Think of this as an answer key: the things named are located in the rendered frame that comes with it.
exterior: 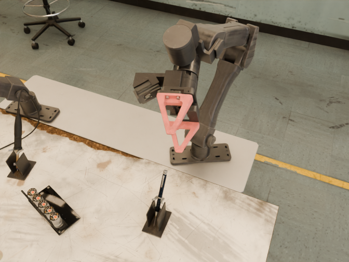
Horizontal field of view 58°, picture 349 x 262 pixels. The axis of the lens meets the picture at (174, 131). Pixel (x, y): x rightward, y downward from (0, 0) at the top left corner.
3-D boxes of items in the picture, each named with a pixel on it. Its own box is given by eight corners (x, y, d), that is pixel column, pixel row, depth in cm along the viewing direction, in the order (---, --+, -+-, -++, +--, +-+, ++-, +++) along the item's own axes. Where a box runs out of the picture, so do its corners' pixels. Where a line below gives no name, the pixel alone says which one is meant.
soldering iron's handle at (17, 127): (24, 148, 99) (24, 108, 96) (18, 150, 96) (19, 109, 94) (16, 146, 99) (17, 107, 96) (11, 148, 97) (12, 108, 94)
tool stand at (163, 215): (168, 227, 92) (176, 193, 90) (157, 244, 83) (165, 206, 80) (150, 220, 94) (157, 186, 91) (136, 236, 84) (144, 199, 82)
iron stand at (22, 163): (36, 174, 105) (37, 146, 102) (19, 183, 96) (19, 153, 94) (19, 171, 105) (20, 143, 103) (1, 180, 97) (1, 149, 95)
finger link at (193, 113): (158, 142, 63) (165, 101, 66) (165, 154, 69) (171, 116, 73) (191, 145, 61) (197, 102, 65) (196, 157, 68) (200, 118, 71)
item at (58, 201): (28, 202, 94) (27, 200, 93) (50, 186, 97) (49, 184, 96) (59, 237, 86) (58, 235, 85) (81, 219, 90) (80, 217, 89)
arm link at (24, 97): (14, 94, 106) (30, 87, 109) (4, 81, 111) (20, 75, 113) (21, 107, 111) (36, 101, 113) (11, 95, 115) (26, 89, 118)
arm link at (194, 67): (194, 70, 63) (198, 42, 66) (167, 70, 65) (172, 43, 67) (199, 88, 69) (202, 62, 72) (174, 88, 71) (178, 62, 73)
